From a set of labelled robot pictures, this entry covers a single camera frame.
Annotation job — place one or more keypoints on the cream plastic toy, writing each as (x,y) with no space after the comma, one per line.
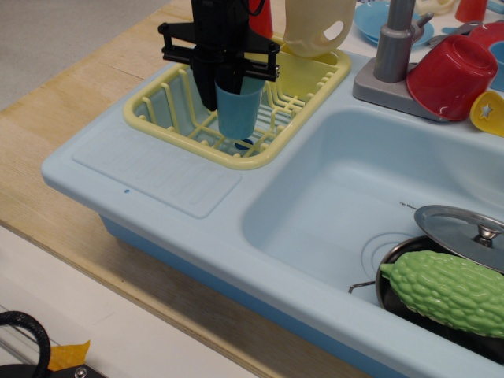
(437,7)

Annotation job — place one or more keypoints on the blue plastic bowl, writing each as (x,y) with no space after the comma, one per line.
(497,50)

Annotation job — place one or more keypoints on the cream plastic jug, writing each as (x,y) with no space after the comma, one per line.
(314,28)

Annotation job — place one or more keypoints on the yellow tape piece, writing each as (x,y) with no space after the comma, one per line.
(68,356)

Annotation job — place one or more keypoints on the steel pot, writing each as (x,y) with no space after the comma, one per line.
(487,347)

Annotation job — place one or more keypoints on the yellow plastic dish rack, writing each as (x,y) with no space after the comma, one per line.
(169,108)

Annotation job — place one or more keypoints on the grey toy utensil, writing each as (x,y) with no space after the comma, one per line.
(464,29)

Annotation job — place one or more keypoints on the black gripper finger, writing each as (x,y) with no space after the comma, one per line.
(204,76)
(230,78)

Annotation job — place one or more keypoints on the grey toy faucet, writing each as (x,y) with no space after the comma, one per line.
(382,81)

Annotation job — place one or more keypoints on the light blue plastic cup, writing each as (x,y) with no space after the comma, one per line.
(237,112)

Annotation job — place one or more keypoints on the green toy bitter gourd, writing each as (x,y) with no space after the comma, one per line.
(449,290)

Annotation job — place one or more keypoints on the red plastic bowl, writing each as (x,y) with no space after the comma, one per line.
(447,81)

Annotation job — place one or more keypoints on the red plastic cup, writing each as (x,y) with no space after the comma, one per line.
(261,23)

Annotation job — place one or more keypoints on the steel pot lid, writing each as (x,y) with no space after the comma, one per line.
(470,235)

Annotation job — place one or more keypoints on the wooden board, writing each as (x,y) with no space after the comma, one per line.
(62,64)

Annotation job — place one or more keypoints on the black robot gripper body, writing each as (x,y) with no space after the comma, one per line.
(220,34)

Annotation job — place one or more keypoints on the light blue toy sink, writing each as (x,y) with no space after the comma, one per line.
(301,237)

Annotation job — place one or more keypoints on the yellow star scoop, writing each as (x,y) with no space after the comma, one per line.
(486,113)

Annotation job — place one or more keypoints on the orange plastic cup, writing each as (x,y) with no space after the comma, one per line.
(471,10)

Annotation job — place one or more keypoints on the black metal base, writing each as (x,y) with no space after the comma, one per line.
(22,371)

